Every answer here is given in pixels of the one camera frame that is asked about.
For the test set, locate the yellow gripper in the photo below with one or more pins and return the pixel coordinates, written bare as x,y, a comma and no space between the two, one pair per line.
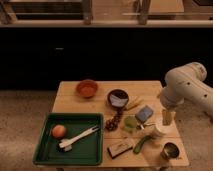
167,117

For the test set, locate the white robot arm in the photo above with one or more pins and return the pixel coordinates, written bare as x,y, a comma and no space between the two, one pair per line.
187,82

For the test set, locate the white cup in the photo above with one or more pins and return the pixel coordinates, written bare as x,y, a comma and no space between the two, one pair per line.
157,131

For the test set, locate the blue sponge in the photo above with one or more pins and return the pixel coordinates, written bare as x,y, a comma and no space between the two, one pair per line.
144,114

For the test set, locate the wooden table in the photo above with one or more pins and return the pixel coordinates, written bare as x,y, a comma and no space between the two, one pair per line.
78,114

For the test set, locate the yellow banana piece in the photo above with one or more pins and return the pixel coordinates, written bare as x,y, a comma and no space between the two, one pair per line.
133,103

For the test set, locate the metal tin can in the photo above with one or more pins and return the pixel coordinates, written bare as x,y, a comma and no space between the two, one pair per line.
170,151

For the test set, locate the green cucumber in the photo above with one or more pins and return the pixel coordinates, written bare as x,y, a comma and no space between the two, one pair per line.
138,147

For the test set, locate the dark bowl with cloth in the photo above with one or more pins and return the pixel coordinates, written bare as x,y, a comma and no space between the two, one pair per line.
117,98

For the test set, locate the brown chalkboard eraser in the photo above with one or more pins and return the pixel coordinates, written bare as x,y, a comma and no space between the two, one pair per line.
119,148

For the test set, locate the purple grapes bunch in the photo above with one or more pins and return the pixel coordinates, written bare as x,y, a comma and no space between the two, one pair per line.
112,124

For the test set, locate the orange bowl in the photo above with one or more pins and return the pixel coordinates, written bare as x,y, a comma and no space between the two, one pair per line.
86,88

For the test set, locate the orange peach fruit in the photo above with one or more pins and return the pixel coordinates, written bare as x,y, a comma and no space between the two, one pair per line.
58,131

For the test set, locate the wooden shelf rail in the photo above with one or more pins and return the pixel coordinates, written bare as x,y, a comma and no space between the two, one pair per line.
107,13

